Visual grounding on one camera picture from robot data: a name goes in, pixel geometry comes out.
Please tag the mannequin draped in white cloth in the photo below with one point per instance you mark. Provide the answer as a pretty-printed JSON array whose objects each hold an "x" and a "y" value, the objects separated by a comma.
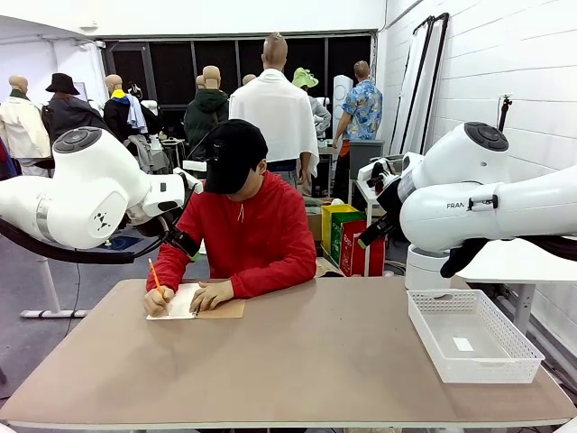
[{"x": 275, "y": 108}]

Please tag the person's right hand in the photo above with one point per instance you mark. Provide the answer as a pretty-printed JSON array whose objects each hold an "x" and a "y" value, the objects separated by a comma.
[{"x": 155, "y": 302}]

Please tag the mannequin in cream jacket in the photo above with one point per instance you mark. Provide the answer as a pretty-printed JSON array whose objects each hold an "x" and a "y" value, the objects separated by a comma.
[{"x": 20, "y": 126}]

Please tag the white head-mounted camera box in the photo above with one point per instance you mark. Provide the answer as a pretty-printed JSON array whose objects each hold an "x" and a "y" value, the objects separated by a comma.
[{"x": 196, "y": 167}]

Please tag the small white metal stand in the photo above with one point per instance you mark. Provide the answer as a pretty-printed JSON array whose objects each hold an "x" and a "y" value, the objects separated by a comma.
[{"x": 363, "y": 191}]

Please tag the person's right forearm red sleeve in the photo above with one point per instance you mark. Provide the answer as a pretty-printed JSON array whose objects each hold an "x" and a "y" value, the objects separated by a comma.
[{"x": 169, "y": 270}]

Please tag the person's left forearm red sleeve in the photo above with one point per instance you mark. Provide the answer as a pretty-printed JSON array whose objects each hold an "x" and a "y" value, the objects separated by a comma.
[{"x": 270, "y": 282}]

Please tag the mannequin in hawaiian shirt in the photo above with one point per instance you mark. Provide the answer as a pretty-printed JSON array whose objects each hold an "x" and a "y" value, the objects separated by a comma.
[{"x": 363, "y": 108}]

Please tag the beige cloth bag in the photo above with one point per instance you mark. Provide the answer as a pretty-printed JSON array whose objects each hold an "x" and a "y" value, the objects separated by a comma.
[{"x": 326, "y": 268}]

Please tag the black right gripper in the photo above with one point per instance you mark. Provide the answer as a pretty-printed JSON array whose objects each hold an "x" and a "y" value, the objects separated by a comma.
[{"x": 383, "y": 227}]

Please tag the person's red hoodie torso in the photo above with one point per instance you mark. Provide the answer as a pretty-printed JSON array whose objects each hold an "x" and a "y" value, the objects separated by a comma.
[{"x": 252, "y": 243}]

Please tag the black framed white panel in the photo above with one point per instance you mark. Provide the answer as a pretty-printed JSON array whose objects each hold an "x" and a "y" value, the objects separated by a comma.
[
  {"x": 435, "y": 81},
  {"x": 412, "y": 90}
]

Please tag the orange pencil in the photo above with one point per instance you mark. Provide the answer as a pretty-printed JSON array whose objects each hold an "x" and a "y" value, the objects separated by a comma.
[{"x": 154, "y": 273}]

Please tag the mannequin in dark green puffer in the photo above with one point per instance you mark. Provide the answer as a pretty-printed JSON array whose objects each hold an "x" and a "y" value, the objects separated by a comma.
[{"x": 205, "y": 117}]

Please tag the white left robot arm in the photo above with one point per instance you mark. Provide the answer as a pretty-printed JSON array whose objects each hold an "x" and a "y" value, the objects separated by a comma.
[{"x": 90, "y": 194}]

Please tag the yellow shopping bag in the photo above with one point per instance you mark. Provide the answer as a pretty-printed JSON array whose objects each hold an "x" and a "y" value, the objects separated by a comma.
[{"x": 336, "y": 212}]

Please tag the brown cardboard box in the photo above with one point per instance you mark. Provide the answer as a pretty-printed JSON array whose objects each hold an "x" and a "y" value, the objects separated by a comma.
[{"x": 314, "y": 225}]

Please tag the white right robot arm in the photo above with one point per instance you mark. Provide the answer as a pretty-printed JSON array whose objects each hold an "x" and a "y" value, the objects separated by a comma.
[{"x": 433, "y": 225}]

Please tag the person's left hand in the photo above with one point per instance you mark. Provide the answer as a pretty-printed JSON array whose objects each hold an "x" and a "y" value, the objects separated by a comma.
[{"x": 212, "y": 295}]

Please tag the large white side table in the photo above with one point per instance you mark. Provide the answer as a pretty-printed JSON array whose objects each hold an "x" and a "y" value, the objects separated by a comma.
[{"x": 518, "y": 266}]

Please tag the mannequin with yellow blue collar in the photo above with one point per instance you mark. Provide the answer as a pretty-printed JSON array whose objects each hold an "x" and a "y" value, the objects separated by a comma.
[{"x": 119, "y": 113}]

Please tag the spiral notebook brown cover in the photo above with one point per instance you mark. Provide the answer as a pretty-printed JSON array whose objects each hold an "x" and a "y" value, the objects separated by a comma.
[{"x": 225, "y": 311}]

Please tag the black tripod stand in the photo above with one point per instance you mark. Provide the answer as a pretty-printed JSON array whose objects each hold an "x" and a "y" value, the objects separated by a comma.
[{"x": 505, "y": 113}]

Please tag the white round trash bin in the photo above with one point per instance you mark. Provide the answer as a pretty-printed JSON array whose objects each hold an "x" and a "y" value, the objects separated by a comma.
[{"x": 421, "y": 270}]

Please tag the green shopping bag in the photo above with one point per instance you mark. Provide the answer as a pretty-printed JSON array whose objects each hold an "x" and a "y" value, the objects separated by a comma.
[{"x": 347, "y": 225}]

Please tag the white desk leg base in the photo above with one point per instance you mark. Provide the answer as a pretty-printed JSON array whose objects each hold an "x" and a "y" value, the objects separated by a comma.
[{"x": 49, "y": 288}]

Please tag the black baseball cap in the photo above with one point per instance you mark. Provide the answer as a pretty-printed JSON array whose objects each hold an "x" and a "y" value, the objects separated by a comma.
[{"x": 234, "y": 153}]

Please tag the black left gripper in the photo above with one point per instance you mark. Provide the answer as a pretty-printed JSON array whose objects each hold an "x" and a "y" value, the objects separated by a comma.
[{"x": 185, "y": 242}]

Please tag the white perforated plastic basket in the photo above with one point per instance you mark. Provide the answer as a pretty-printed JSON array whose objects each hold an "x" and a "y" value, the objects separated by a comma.
[{"x": 496, "y": 361}]

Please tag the person's blurred head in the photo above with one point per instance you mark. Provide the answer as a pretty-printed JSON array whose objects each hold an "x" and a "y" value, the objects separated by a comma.
[{"x": 250, "y": 185}]

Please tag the mannequin with black hat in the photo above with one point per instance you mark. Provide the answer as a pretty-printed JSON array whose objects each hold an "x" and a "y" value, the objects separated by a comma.
[{"x": 67, "y": 113}]

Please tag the mannequin with green hat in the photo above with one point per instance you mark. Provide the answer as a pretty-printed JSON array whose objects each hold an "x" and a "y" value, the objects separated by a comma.
[{"x": 304, "y": 79}]

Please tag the bare mannequin head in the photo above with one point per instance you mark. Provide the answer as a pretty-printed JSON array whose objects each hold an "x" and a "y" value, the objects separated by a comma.
[
  {"x": 249, "y": 79},
  {"x": 200, "y": 82}
]

